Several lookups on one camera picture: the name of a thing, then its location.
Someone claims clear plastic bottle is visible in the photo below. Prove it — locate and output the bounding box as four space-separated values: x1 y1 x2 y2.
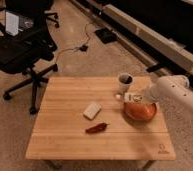
115 93 142 103

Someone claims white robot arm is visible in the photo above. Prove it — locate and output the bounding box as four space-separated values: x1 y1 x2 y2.
142 75 193 113

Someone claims orange ceramic bowl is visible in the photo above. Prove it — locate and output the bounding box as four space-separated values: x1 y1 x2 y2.
124 102 157 121

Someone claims white cup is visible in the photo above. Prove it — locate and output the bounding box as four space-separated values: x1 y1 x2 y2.
118 73 133 95

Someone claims long wooden beam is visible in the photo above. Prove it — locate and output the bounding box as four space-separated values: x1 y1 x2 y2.
103 4 193 75

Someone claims white sponge block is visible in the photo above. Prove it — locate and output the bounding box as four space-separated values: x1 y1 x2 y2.
83 102 101 120

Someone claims red chili pepper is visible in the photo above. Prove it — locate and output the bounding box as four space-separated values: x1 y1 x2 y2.
85 123 108 134

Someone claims black floor pad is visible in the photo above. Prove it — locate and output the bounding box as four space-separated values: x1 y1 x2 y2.
95 28 117 44

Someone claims wooden table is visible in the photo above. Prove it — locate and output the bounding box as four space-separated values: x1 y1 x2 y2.
26 77 176 160

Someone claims black power adapter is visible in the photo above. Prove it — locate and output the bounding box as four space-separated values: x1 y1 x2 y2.
79 45 88 52

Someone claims black office chair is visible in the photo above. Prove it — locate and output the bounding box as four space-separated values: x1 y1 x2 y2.
0 0 58 114

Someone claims white paper on chair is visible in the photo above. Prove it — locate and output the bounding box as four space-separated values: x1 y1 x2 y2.
5 11 19 36

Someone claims cable on floor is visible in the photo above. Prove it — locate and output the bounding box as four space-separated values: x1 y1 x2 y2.
54 21 100 65

